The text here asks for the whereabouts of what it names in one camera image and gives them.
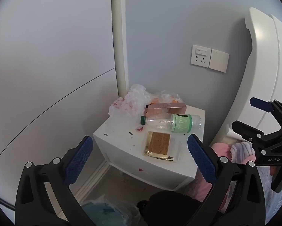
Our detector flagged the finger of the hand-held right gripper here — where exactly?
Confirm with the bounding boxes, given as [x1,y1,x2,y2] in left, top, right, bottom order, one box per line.
[250,97,282,133]
[232,120,282,147]

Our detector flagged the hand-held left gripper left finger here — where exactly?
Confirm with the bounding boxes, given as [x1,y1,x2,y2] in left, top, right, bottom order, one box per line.
[15,135,101,226]

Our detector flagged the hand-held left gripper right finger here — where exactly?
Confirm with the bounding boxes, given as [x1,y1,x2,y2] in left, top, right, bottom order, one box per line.
[186,134,266,226]

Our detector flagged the gold foil packet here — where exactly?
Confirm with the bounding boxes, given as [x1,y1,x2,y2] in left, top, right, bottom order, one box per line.
[143,131,182,163]

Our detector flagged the clear plastic bottle green label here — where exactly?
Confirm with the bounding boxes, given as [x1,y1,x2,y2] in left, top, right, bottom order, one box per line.
[140,114,202,134]

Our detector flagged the trash bin with blue liner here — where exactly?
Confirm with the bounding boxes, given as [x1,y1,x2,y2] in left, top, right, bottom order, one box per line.
[81,194,142,226]

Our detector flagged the rose gold cardboard box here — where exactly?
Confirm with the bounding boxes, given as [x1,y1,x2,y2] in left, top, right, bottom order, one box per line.
[144,102,187,117]

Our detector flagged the clear plastic bag orange print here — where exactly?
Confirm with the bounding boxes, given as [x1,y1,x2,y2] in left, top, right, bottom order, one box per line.
[146,90,182,105]

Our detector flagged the white plastic bag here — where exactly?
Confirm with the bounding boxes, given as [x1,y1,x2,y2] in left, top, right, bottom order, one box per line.
[108,83,148,117]

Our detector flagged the pink blanket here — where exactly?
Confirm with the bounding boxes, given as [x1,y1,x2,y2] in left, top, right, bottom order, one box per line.
[195,142,234,213]

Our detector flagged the striped purple white cloth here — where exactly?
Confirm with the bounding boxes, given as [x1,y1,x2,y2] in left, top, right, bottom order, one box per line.
[230,141,256,164]

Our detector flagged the white bed headboard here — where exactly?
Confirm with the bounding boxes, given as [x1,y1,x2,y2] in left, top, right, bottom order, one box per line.
[211,7,282,147]

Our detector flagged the white nightstand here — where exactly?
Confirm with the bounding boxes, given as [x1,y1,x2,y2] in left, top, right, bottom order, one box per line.
[92,104,206,192]

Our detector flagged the white light switch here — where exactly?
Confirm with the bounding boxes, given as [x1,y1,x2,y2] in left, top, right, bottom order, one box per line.
[209,49,229,73]

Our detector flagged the white wall socket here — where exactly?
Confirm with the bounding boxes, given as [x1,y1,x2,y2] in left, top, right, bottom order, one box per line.
[191,44,212,66]

